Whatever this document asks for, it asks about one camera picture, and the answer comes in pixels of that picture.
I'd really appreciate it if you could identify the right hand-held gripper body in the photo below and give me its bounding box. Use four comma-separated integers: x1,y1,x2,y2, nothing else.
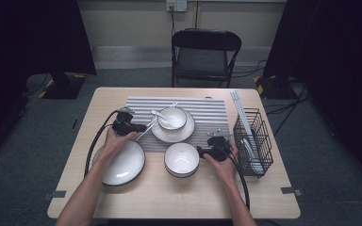
205,129,234,163

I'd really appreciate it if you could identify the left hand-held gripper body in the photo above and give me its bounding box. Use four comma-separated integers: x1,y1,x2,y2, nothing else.
111,106,140,137

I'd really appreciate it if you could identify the small white plate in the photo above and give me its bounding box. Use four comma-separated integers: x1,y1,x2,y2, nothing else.
149,107,196,144

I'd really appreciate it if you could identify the white bowl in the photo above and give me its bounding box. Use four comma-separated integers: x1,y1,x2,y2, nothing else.
164,142,201,177
156,106,189,131

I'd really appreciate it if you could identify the black wire basket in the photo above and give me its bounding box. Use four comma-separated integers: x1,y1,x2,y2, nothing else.
232,107,274,179

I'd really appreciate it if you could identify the person's right hand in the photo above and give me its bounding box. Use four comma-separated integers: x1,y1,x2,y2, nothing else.
203,140,240,186

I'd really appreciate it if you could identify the person's left hand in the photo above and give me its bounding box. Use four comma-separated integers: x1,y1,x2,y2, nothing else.
102,126,139,161

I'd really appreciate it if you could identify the grey striped placemat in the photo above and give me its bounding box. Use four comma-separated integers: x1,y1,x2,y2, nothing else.
123,96,234,154

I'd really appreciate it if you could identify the large white plate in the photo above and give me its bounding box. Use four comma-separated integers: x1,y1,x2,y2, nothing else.
93,138,146,186

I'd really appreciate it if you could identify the black stand base yellow tape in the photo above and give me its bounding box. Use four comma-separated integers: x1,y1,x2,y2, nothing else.
39,73,88,101
253,74,297,101

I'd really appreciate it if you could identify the grey floor tape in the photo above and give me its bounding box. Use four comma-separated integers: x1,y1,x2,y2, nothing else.
42,190,68,202
280,186,304,198

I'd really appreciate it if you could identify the black folding chair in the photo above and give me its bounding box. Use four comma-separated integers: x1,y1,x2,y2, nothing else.
171,27,243,89

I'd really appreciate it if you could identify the grey round floor disc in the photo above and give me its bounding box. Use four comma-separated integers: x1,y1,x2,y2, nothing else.
25,73,57,98

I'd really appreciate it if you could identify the black curtain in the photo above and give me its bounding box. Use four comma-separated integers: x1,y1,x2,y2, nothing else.
263,0,362,189
0,0,98,164

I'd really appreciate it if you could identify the left hand-held gripper cable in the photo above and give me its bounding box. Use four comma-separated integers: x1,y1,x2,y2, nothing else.
84,108,120,178

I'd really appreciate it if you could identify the hand-held gripper cable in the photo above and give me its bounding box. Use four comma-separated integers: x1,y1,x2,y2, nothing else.
84,108,120,178
227,153,252,211

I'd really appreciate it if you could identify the right hand-held gripper cable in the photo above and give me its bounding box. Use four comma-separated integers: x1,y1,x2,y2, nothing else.
227,153,252,211

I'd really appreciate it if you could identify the black socket cable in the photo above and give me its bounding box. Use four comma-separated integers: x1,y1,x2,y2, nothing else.
169,5,177,36

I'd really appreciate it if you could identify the white wall socket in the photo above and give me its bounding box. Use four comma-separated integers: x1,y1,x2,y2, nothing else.
165,0,189,13

